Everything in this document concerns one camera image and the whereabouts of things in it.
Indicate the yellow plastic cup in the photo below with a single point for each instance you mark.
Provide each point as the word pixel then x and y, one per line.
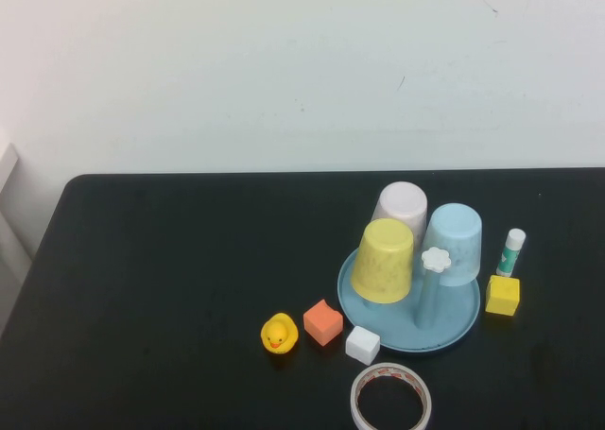
pixel 383 264

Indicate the pink plastic cup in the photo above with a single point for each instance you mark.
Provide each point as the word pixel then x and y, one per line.
pixel 402 201

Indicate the light blue plastic cup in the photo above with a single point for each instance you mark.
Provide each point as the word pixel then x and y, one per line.
pixel 456 241

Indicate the light blue cup stand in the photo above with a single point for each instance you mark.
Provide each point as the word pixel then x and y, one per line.
pixel 402 328

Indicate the orange foam cube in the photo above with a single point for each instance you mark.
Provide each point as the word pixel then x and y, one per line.
pixel 321 323

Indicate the yellow rubber duck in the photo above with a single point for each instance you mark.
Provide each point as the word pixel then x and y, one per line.
pixel 279 335

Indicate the white foam cube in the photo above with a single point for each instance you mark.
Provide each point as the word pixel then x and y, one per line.
pixel 361 345

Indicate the white tape roll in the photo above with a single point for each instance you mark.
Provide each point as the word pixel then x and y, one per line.
pixel 364 385

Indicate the white green glue stick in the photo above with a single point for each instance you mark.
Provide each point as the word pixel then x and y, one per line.
pixel 509 255

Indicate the yellow foam cube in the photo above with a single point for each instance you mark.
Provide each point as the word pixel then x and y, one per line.
pixel 502 295

